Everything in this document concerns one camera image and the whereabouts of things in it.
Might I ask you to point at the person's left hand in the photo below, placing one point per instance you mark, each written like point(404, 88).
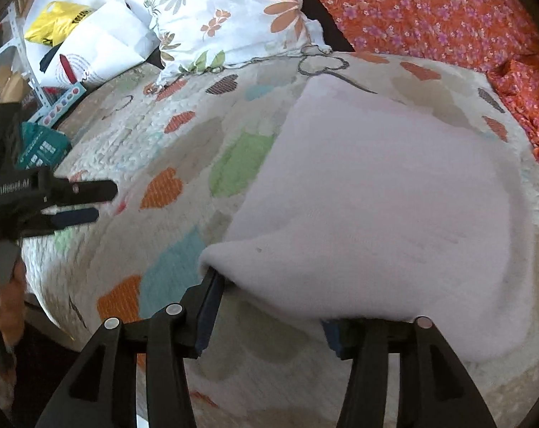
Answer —
point(10, 307)

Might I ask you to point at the white floral pillow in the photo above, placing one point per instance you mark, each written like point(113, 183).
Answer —
point(233, 13)

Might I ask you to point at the teal box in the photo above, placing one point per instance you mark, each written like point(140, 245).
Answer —
point(42, 147)

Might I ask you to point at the heart patterned quilt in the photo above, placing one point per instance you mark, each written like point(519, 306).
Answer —
point(162, 142)

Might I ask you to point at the yellow plastic bag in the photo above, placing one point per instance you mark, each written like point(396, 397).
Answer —
point(55, 20)

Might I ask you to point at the paint palette strip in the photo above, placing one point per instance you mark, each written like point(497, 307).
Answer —
point(57, 102)

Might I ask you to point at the white slotted metal rack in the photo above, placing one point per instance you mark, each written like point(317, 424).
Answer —
point(17, 26)

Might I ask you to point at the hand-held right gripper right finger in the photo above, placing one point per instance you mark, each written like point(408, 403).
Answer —
point(331, 339)

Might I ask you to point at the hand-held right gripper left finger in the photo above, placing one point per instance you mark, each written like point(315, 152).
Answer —
point(209, 316)

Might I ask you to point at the pale pink floral garment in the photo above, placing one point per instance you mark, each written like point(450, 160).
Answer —
point(376, 196)

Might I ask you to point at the white plastic bag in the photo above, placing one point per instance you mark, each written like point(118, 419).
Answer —
point(100, 44)

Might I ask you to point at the orange floral bed sheet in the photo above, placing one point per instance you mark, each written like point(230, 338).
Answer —
point(430, 13)

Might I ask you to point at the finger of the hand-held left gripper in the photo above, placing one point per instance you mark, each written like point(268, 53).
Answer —
point(91, 191)
point(77, 218)

